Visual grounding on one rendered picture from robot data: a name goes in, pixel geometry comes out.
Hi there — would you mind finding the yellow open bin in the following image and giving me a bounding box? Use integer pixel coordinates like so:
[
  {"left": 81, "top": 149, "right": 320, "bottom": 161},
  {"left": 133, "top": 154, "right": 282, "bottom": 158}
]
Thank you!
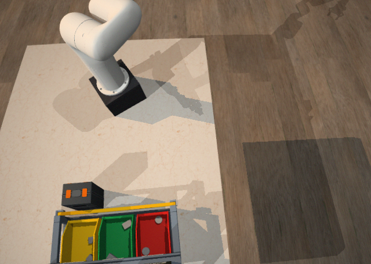
[{"left": 60, "top": 218, "right": 102, "bottom": 263}]

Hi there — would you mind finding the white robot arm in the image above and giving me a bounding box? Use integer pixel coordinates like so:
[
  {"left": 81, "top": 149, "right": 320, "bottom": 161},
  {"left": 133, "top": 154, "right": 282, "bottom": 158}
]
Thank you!
[{"left": 60, "top": 0, "right": 141, "bottom": 96}]

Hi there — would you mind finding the grey round disc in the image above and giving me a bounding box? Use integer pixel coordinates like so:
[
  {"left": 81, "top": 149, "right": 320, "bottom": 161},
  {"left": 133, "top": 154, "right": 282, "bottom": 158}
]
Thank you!
[
  {"left": 142, "top": 247, "right": 150, "bottom": 255},
  {"left": 155, "top": 216, "right": 162, "bottom": 223}
]

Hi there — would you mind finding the red bin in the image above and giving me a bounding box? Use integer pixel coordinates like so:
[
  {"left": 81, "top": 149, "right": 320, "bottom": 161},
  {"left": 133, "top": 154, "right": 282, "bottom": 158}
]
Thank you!
[{"left": 136, "top": 211, "right": 171, "bottom": 256}]

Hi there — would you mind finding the grey metal shelf rack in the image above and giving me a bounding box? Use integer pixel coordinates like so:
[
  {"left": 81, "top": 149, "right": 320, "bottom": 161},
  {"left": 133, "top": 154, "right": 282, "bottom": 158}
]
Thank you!
[{"left": 50, "top": 199, "right": 181, "bottom": 264}]

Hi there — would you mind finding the green open bin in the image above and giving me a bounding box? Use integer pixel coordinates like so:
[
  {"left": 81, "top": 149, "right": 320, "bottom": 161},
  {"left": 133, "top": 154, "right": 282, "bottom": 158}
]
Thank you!
[{"left": 98, "top": 214, "right": 136, "bottom": 260}]

